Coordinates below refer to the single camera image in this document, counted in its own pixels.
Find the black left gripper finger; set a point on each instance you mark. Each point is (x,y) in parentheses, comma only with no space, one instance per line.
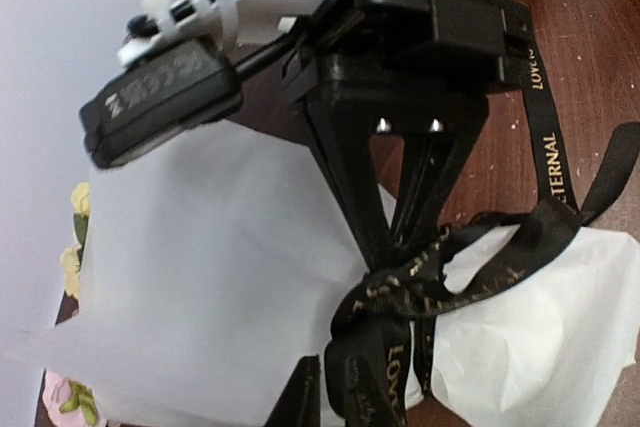
(299,402)

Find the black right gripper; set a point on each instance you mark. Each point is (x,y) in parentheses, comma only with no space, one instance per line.
(436,61)

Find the white wrapping paper sheet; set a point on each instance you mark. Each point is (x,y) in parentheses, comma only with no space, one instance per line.
(212,266)

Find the large yellow flower bunch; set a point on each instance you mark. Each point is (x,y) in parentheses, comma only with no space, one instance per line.
(71,258)

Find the pink flower stem two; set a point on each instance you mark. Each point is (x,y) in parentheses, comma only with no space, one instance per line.
(69,403)

